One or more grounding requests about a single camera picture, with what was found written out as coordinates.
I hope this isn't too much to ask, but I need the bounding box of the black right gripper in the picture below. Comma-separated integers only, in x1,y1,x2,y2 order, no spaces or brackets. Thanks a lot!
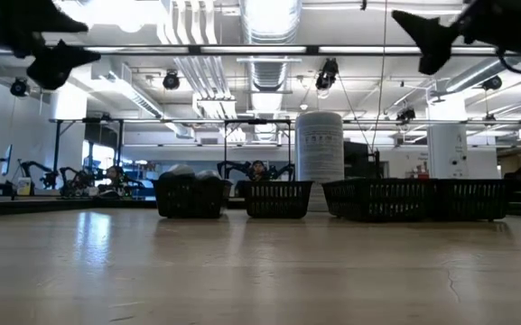
391,0,521,76

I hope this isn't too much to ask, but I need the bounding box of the black ceiling spotlight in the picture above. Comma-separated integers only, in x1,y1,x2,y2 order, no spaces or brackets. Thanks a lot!
395,107,417,123
9,79,29,98
482,75,504,91
163,70,181,90
315,58,340,90

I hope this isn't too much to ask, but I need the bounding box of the white round column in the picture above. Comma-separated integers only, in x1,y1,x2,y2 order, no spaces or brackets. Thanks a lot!
426,97,470,180

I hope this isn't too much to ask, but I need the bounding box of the background computer monitor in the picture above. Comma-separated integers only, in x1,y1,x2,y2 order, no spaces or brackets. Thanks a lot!
1,144,14,177

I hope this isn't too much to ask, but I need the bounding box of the dark background machine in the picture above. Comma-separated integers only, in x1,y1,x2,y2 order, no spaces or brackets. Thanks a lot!
343,141,381,180

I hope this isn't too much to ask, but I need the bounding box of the white cylindrical canister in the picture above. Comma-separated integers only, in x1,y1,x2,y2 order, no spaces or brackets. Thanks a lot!
294,111,345,213

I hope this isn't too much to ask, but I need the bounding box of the black slotted plastic basket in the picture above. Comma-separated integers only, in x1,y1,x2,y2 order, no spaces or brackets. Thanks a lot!
321,179,433,223
431,178,510,222
235,180,314,220
153,178,233,220

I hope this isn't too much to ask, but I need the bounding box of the thin hanging cable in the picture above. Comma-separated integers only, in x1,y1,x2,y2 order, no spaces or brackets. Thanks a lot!
370,0,388,153

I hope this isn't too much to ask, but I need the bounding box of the black background workstation frame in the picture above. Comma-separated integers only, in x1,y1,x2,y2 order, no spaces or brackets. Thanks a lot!
50,117,293,181

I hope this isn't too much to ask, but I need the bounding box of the black aluminium table frame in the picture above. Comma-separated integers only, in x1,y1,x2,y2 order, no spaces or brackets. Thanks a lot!
0,196,521,218

